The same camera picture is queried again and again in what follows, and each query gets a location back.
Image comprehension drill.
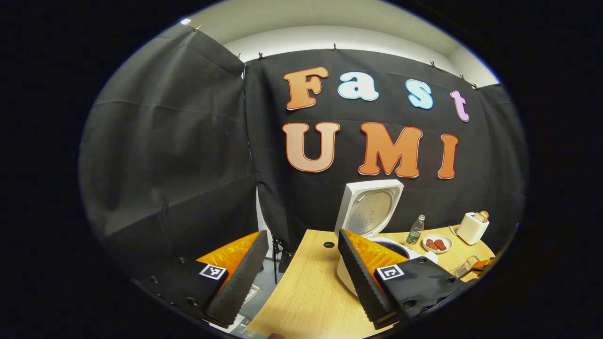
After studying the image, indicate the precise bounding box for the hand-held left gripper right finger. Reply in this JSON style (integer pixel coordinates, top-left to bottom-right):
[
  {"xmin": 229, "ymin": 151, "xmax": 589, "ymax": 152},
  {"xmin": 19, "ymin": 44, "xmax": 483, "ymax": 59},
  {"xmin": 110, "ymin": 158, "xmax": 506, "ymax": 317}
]
[{"xmin": 337, "ymin": 229, "xmax": 473, "ymax": 331}]

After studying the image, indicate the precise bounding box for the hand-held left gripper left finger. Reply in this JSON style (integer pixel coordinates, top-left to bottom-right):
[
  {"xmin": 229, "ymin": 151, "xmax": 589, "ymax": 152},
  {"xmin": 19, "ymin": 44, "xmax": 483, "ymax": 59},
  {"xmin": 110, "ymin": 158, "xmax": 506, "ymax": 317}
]
[{"xmin": 134, "ymin": 230, "xmax": 270, "ymax": 329}]

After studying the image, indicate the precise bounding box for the wire chopstick holder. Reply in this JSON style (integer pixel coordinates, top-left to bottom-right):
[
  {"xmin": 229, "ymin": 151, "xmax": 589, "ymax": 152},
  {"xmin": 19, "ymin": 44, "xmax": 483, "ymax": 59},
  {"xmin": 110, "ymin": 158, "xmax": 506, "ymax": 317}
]
[{"xmin": 454, "ymin": 255, "xmax": 481, "ymax": 278}]

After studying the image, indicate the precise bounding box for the white rice cooker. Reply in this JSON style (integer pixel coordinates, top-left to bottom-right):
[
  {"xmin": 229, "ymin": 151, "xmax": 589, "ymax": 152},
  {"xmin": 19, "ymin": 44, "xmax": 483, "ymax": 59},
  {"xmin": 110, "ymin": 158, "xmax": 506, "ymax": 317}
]
[{"xmin": 334, "ymin": 179, "xmax": 440, "ymax": 298}]

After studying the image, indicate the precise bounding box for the white toaster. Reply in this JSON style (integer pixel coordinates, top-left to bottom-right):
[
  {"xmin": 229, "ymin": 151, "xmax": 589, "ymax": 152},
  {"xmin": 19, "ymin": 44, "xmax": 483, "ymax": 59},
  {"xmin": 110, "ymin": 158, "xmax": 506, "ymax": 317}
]
[{"xmin": 456, "ymin": 212, "xmax": 489, "ymax": 246}]

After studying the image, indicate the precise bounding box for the white oval plate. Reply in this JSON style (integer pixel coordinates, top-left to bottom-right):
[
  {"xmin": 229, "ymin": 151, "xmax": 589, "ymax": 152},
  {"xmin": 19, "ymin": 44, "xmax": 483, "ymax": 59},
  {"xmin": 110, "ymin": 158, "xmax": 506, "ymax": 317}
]
[{"xmin": 422, "ymin": 234, "xmax": 453, "ymax": 255}]

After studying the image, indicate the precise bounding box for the black stand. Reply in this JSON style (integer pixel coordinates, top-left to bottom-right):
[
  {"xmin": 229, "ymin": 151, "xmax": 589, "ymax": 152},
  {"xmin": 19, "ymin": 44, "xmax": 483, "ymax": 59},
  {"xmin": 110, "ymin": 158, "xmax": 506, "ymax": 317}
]
[{"xmin": 270, "ymin": 237, "xmax": 293, "ymax": 284}]

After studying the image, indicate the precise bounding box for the clear plastic water bottle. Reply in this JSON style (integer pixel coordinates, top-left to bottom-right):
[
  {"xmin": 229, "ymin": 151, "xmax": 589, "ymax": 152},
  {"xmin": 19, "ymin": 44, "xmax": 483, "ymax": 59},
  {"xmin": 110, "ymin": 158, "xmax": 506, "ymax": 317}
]
[{"xmin": 406, "ymin": 214, "xmax": 426, "ymax": 245}]

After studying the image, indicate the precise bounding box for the black backdrop cloth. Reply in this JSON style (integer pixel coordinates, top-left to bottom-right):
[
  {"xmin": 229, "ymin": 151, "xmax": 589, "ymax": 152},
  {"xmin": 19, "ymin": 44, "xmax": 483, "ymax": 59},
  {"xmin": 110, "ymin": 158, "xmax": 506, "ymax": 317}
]
[{"xmin": 79, "ymin": 24, "xmax": 527, "ymax": 274}]

